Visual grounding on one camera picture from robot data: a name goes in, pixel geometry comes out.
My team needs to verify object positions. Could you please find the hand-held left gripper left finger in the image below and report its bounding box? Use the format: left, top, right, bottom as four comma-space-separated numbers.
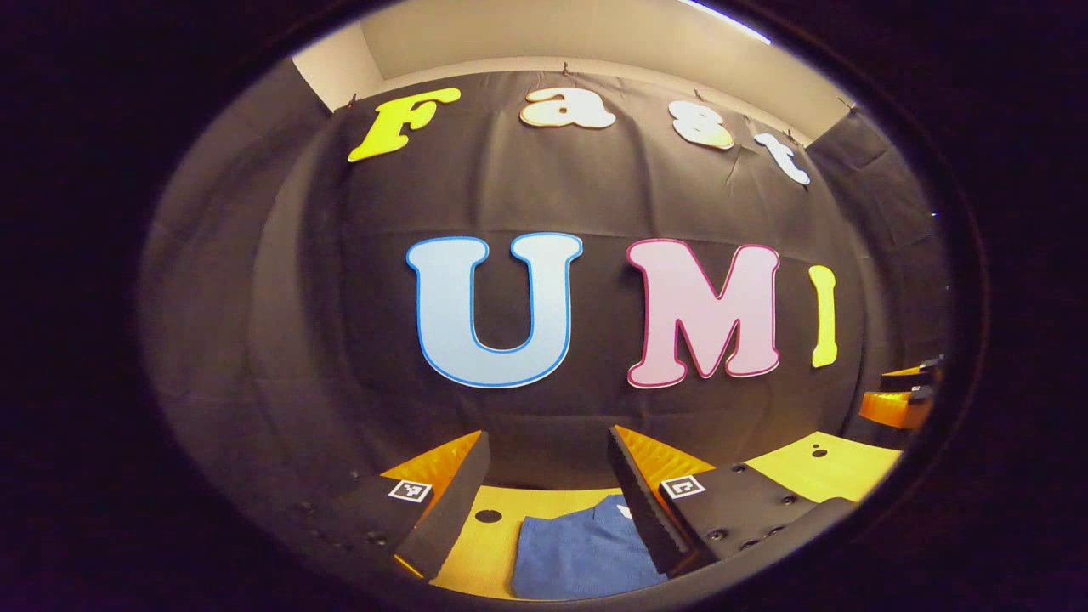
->
293, 429, 492, 581

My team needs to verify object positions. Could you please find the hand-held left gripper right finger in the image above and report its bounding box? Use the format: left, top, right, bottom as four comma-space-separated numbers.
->
608, 425, 855, 579

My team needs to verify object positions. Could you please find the blue shirt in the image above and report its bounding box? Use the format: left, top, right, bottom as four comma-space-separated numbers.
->
510, 495, 672, 601

